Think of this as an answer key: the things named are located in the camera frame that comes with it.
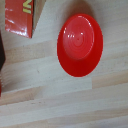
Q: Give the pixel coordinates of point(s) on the red carton box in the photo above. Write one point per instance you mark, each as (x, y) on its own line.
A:
(19, 15)

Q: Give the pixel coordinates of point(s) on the red plastic plate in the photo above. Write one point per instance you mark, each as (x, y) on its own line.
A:
(79, 45)

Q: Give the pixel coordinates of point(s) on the dark object at edge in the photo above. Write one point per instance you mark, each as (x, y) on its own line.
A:
(1, 55)

